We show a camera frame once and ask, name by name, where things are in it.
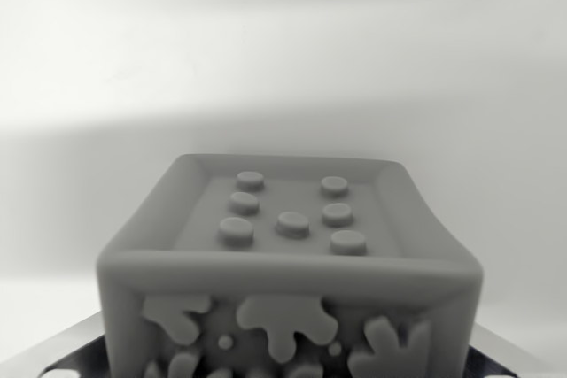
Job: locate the grey embossed cube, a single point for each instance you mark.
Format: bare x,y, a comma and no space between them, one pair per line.
288,272

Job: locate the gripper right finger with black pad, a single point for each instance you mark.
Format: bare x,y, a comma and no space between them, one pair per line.
509,353

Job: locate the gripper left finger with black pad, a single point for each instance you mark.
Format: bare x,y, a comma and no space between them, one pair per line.
71,351

